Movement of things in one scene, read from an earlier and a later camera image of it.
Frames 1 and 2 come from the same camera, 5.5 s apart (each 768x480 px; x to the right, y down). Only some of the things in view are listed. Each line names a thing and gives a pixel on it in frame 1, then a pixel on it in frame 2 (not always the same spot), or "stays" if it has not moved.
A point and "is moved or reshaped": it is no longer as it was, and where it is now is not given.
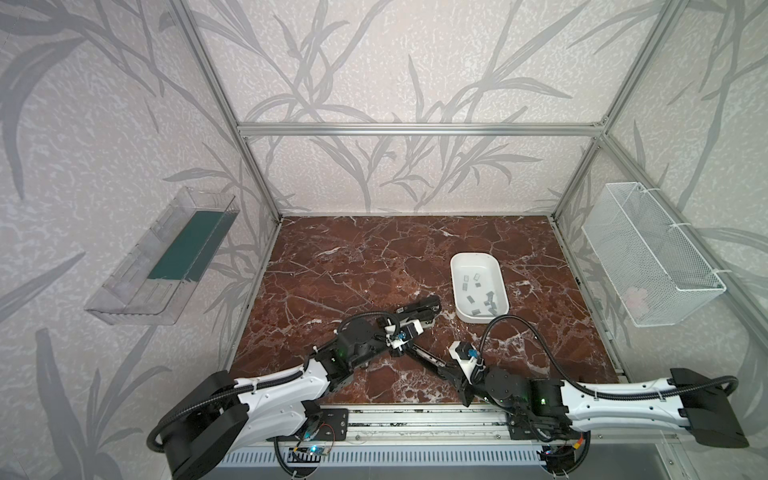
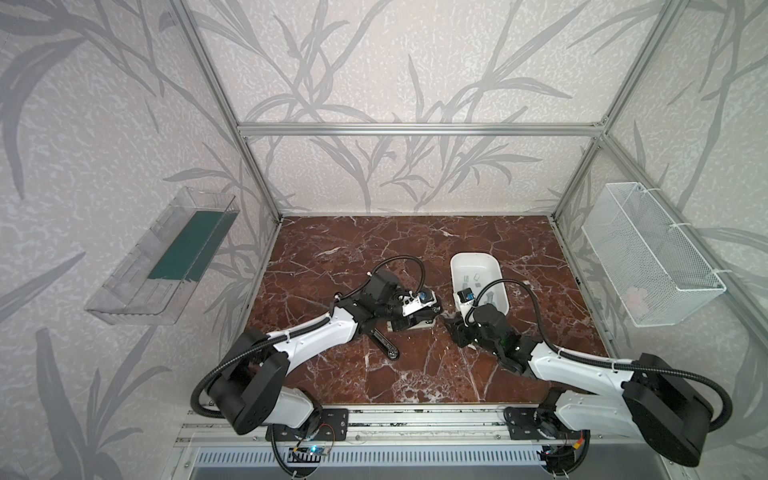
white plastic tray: [480, 295] stays
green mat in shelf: [188, 254] stays
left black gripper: [405, 315] to [405, 318]
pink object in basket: [635, 299] stays
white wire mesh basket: [655, 274] stays
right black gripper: [453, 373] to [462, 327]
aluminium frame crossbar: [423, 130] stays
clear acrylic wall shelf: [153, 280] stays
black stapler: [426, 359] is moved or reshaped
